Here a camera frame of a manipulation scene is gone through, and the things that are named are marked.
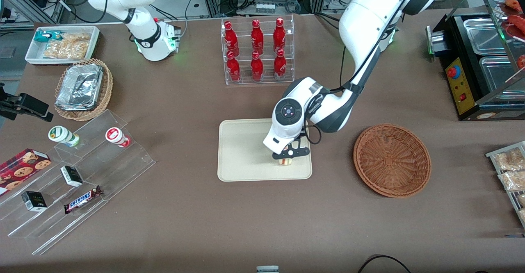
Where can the silver foil tray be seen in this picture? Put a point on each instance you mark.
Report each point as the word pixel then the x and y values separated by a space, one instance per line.
pixel 80 86

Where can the clear bag of crackers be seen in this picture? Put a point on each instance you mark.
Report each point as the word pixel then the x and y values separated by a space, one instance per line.
pixel 63 51
pixel 78 38

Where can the grey snack rack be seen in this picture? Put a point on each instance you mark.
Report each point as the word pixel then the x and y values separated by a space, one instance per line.
pixel 492 155

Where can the beige rectangular tray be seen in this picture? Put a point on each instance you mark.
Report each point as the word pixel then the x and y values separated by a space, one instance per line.
pixel 242 154

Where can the white connector block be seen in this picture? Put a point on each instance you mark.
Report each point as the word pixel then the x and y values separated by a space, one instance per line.
pixel 265 8

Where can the steel warmer pan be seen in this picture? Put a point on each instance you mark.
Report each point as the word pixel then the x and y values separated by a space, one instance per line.
pixel 484 35
pixel 498 74

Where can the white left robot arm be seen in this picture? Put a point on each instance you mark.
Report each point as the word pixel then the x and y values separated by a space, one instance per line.
pixel 369 19

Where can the Snickers chocolate bar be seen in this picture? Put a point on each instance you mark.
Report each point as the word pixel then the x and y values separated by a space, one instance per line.
pixel 82 200

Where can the round brown wicker basket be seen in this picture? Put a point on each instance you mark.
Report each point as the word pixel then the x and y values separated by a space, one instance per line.
pixel 391 160

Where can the oval tan wicker basket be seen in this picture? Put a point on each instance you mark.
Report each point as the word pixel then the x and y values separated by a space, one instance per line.
pixel 106 88

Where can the green lid yogurt cup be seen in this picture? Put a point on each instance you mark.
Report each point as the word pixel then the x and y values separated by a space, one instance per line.
pixel 61 135

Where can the small grey device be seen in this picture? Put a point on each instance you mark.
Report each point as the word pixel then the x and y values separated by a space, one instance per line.
pixel 267 269

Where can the white plastic bin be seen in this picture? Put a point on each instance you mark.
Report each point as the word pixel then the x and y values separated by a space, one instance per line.
pixel 35 53

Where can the clear acrylic stepped stand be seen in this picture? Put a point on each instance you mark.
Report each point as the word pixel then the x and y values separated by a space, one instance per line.
pixel 94 170

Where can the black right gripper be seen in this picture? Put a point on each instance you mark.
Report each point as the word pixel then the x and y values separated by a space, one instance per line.
pixel 21 103

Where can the black food warmer cabinet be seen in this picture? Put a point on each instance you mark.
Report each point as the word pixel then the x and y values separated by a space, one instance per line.
pixel 461 88

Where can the teal snack packet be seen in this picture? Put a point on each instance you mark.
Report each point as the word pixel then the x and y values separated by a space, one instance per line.
pixel 45 36

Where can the red lid yogurt cup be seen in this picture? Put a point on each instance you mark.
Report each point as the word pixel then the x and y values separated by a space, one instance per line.
pixel 115 137

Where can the clear acrylic bottle rack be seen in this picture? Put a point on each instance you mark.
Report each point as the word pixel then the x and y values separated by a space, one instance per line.
pixel 246 80

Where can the clear bag of fried snacks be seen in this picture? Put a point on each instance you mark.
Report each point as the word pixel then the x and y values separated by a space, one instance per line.
pixel 522 215
pixel 512 180
pixel 508 159
pixel 521 200

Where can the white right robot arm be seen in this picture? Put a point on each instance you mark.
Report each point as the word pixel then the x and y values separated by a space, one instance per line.
pixel 143 39

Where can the triangle sandwich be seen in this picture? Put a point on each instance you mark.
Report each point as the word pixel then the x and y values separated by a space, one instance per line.
pixel 286 162

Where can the small black box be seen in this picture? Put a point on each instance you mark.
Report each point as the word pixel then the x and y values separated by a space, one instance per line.
pixel 34 201
pixel 71 176

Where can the red cookie box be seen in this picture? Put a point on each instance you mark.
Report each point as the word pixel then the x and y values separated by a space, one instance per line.
pixel 22 168

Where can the red cola bottle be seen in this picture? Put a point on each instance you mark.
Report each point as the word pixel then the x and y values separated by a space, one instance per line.
pixel 280 67
pixel 279 37
pixel 257 38
pixel 232 39
pixel 256 69
pixel 233 70

